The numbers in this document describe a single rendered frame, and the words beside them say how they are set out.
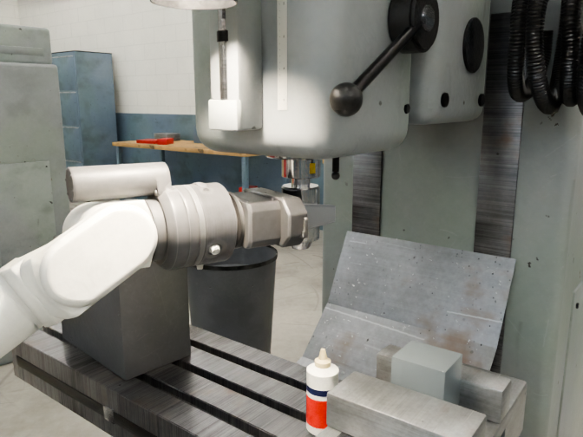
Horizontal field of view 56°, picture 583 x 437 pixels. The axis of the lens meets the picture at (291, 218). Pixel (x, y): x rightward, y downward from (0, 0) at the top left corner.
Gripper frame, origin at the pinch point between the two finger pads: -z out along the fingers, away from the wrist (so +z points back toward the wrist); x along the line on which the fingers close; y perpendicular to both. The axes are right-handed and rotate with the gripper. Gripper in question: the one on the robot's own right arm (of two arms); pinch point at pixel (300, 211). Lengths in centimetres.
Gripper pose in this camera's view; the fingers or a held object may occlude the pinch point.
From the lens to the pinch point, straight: 66.4
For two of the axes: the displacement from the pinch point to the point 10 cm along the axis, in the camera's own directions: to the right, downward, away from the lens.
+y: -0.1, 9.8, 2.1
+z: -8.4, 1.1, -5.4
